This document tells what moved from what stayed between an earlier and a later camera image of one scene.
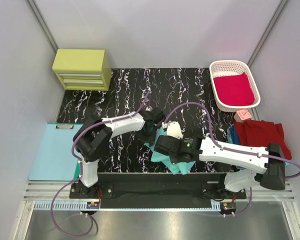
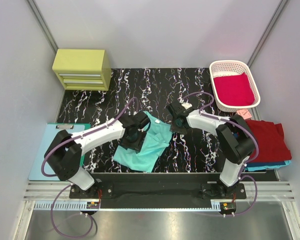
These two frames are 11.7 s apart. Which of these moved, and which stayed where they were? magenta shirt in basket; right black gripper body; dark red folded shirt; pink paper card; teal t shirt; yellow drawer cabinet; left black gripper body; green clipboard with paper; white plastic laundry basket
Moved: right black gripper body; left black gripper body; teal t shirt
Stayed: magenta shirt in basket; pink paper card; white plastic laundry basket; dark red folded shirt; green clipboard with paper; yellow drawer cabinet
